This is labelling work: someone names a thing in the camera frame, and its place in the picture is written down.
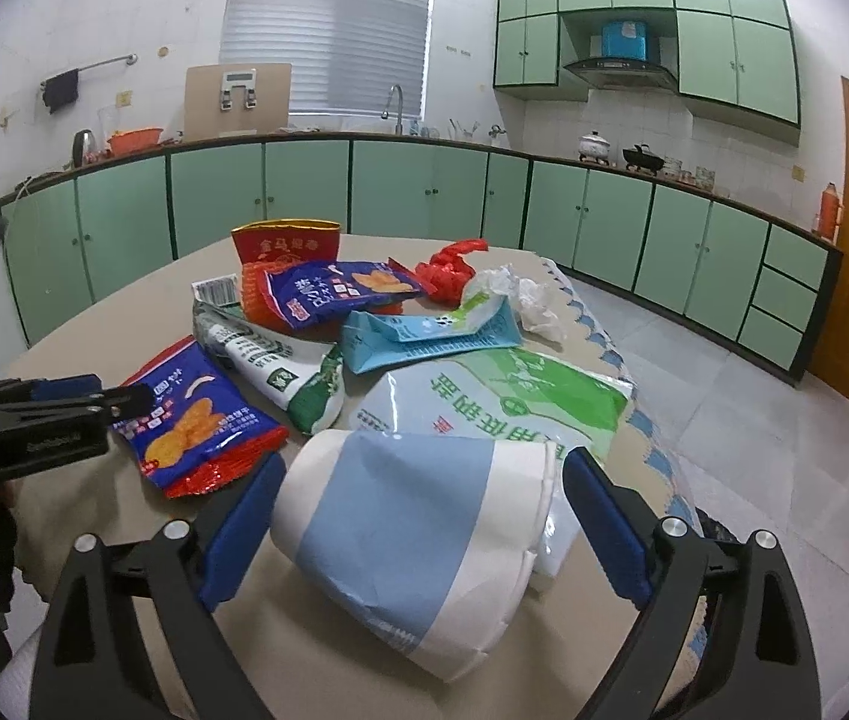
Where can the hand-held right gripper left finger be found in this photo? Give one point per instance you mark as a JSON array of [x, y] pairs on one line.
[[244, 517]]

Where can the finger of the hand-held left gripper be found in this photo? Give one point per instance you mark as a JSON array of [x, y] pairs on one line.
[[132, 401], [64, 388]]

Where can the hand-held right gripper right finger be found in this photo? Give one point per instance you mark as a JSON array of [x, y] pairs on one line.
[[606, 517]]

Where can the large blue snack packet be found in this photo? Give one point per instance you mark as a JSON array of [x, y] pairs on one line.
[[192, 420]]

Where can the white and blue paper roll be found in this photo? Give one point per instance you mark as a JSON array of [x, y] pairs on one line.
[[394, 510]]

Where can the blue milk carton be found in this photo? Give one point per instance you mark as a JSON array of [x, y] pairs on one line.
[[409, 337]]

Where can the blue white crochet cloth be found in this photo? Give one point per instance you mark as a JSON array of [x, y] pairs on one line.
[[649, 427]]

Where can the beige tablecloth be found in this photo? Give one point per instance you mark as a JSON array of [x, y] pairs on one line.
[[132, 300]]

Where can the white green packet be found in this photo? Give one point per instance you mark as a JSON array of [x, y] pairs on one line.
[[274, 367]]

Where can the large white green plastic bag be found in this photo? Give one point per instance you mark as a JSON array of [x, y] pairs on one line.
[[529, 390]]

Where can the red snack bag gold rim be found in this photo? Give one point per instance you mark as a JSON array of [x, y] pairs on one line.
[[282, 247]]

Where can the crumpled white tissue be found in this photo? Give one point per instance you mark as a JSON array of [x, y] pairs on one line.
[[492, 281], [544, 307]]

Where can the small blue snack packet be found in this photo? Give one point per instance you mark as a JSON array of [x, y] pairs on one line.
[[334, 289]]

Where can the metal kettle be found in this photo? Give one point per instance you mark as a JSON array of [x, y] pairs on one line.
[[84, 148]]

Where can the orange basin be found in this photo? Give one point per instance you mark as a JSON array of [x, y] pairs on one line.
[[135, 142]]

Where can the clear plastic jug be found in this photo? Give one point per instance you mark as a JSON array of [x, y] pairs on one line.
[[105, 120]]

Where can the red plastic bag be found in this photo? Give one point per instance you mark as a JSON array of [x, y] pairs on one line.
[[443, 274]]

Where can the black towel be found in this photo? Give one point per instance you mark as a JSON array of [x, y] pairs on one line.
[[62, 90]]

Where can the beige cutting board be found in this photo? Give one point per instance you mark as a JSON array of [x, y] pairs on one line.
[[203, 109]]

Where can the metal towel bar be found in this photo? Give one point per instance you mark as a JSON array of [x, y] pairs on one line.
[[102, 64]]

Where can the green lower cabinets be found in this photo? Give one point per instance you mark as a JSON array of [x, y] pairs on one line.
[[394, 187]]

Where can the green cabinets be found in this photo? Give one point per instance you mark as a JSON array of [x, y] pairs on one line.
[[709, 52], [394, 187]]

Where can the glass jar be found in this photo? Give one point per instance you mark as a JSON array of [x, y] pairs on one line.
[[672, 166], [704, 178]]

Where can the black wok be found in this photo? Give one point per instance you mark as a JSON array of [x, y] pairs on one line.
[[642, 157]]

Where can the white pot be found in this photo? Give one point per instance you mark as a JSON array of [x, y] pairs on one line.
[[594, 146]]

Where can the orange thermos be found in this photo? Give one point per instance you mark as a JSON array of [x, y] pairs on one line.
[[829, 210]]

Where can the metal faucet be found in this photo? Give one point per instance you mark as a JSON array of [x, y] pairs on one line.
[[396, 101]]

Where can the white window blind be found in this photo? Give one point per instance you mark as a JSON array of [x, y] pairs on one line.
[[319, 15]]

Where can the range hood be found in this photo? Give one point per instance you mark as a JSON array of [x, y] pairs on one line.
[[619, 73]]

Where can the green upper cabinets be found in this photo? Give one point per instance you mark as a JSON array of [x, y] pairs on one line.
[[709, 52]]

